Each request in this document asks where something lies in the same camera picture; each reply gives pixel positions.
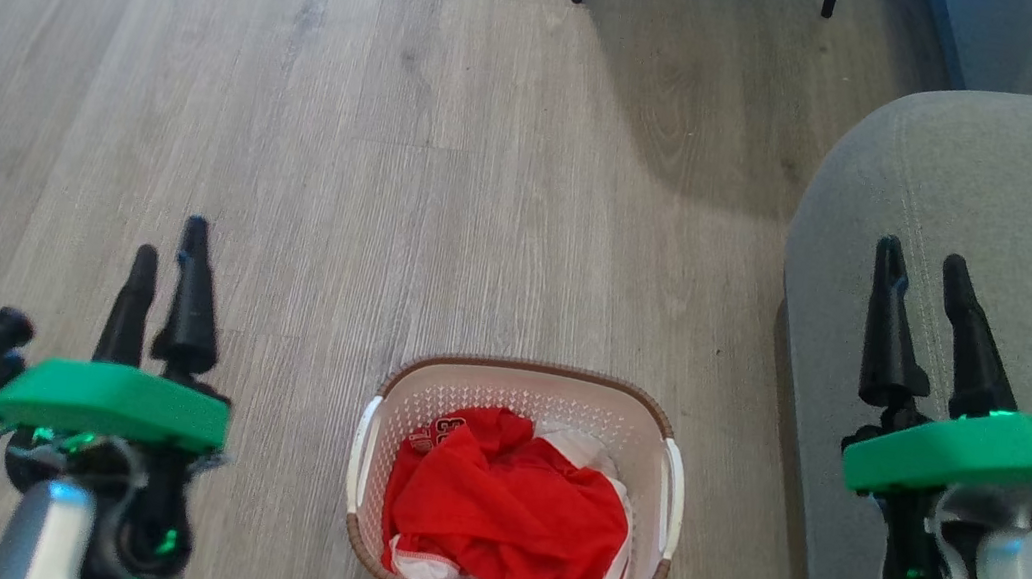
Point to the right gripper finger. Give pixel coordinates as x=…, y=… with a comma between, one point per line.
x=889, y=332
x=973, y=344

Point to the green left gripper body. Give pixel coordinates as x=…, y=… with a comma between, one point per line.
x=107, y=399

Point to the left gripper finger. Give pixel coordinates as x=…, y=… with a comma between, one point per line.
x=130, y=316
x=191, y=304

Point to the white brown-rimmed laundry basket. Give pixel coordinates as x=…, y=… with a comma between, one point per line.
x=523, y=386

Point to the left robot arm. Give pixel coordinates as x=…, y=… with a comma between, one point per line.
x=42, y=536

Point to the grey fabric sofa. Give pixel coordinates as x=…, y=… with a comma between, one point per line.
x=1005, y=187

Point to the white garment with red trim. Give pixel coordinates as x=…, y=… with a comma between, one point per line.
x=592, y=452

